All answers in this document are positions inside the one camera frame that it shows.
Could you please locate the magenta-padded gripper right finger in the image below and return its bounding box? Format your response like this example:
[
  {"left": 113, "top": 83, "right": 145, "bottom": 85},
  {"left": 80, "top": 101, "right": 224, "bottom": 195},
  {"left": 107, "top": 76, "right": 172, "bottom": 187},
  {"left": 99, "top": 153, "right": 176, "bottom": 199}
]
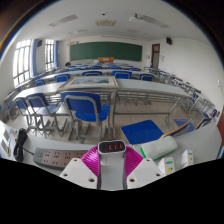
[{"left": 124, "top": 149, "right": 164, "bottom": 190}]

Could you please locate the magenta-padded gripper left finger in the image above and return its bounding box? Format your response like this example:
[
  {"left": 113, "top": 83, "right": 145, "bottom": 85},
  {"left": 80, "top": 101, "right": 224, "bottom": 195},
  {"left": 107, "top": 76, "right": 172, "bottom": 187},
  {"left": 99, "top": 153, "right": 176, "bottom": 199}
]
[{"left": 59, "top": 145, "right": 101, "bottom": 191}]

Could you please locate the white charger block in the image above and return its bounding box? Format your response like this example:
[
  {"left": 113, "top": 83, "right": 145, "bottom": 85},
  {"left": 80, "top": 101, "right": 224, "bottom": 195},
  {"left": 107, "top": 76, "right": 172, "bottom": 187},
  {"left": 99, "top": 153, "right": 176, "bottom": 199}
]
[{"left": 97, "top": 140, "right": 128, "bottom": 192}]

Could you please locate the small white box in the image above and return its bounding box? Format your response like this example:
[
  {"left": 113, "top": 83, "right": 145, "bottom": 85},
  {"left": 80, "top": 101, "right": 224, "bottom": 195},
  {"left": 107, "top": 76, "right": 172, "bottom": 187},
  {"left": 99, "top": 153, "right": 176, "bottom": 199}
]
[
  {"left": 180, "top": 149, "right": 195, "bottom": 169},
  {"left": 157, "top": 156, "right": 177, "bottom": 177}
]

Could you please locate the grey power strip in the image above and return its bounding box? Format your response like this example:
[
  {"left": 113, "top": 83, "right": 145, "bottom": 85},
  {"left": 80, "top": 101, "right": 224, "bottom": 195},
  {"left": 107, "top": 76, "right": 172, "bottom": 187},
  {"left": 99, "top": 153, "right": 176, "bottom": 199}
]
[{"left": 32, "top": 147, "right": 90, "bottom": 170}]

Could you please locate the white rolled cloth, green edge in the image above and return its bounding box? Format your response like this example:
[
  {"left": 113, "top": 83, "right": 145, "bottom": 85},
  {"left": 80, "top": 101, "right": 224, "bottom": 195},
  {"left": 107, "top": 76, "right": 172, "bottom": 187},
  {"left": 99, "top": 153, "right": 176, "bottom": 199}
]
[{"left": 139, "top": 135, "right": 180, "bottom": 161}]

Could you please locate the blue folding chair, wooden back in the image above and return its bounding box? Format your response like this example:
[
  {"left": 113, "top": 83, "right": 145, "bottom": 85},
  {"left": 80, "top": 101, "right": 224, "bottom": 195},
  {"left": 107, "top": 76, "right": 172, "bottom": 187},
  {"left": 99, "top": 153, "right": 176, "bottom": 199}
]
[{"left": 120, "top": 119, "right": 198, "bottom": 146}]

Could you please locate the long grey classroom desk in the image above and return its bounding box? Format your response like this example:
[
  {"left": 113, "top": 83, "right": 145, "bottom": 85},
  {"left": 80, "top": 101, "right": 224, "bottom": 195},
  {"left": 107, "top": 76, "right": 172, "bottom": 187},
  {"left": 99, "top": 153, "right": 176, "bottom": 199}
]
[{"left": 11, "top": 77, "right": 194, "bottom": 141}]

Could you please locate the framed landscape picture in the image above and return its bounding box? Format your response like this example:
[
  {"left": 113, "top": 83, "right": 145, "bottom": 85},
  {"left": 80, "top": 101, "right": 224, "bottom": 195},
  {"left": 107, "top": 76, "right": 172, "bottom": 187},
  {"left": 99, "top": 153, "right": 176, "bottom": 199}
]
[{"left": 58, "top": 75, "right": 120, "bottom": 91}]

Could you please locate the group of blue classroom chairs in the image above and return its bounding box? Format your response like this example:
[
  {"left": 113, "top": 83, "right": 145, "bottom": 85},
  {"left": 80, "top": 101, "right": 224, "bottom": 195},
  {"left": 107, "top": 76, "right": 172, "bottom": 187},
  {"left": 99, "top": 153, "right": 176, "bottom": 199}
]
[{"left": 31, "top": 61, "right": 223, "bottom": 134}]

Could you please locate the orange wooden lectern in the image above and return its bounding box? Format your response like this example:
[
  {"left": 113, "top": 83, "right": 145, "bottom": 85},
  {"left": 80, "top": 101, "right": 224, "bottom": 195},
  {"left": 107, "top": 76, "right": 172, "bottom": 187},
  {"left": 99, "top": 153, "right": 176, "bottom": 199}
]
[{"left": 97, "top": 56, "right": 116, "bottom": 64}]

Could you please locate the brown door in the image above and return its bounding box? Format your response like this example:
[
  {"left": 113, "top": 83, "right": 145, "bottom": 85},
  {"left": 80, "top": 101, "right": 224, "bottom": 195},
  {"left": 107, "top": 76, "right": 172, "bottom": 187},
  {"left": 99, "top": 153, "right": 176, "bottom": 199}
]
[{"left": 150, "top": 43, "right": 161, "bottom": 70}]

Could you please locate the narrow window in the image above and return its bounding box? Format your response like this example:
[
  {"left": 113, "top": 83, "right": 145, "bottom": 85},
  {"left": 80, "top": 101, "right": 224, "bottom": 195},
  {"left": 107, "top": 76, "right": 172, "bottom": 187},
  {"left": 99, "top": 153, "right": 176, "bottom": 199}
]
[{"left": 44, "top": 38, "right": 56, "bottom": 71}]

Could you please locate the large window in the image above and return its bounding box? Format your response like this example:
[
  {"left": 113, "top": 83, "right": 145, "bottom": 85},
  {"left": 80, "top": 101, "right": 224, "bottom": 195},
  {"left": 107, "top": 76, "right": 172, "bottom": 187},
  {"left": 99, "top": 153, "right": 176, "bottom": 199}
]
[{"left": 12, "top": 38, "right": 33, "bottom": 88}]

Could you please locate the green chalkboard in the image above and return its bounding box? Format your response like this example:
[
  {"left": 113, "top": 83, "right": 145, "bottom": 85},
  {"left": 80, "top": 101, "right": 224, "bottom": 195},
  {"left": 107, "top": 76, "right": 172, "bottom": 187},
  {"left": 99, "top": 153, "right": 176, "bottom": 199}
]
[{"left": 69, "top": 41, "right": 144, "bottom": 63}]

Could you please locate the group of ceiling lights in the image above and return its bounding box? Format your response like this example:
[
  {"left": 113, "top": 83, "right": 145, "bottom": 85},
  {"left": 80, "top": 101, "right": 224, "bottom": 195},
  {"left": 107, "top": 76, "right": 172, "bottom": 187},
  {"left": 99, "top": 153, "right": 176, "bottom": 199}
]
[{"left": 48, "top": 13, "right": 170, "bottom": 38}]

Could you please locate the ceiling air conditioner vent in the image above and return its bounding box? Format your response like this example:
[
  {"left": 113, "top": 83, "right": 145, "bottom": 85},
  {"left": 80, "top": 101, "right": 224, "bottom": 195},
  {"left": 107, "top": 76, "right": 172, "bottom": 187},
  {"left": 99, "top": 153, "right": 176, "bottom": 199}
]
[{"left": 95, "top": 18, "right": 118, "bottom": 27}]

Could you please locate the white ceiling projector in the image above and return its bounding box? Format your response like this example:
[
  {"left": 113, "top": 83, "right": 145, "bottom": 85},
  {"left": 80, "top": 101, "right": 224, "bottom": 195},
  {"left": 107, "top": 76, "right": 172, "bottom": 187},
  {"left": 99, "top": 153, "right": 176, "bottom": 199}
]
[{"left": 128, "top": 13, "right": 142, "bottom": 24}]

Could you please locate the black coiled cable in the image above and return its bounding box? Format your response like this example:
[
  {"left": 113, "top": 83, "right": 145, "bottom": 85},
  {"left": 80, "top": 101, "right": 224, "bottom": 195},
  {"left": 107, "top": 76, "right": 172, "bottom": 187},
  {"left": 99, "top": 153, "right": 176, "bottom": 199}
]
[{"left": 12, "top": 127, "right": 35, "bottom": 163}]

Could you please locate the blue chair, grey metal frame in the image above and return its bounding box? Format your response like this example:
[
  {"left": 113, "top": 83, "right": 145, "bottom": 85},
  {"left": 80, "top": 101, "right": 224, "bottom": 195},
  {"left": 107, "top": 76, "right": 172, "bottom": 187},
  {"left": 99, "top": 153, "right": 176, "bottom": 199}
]
[
  {"left": 12, "top": 96, "right": 32, "bottom": 128},
  {"left": 60, "top": 91, "right": 111, "bottom": 145},
  {"left": 25, "top": 92, "right": 64, "bottom": 138}
]

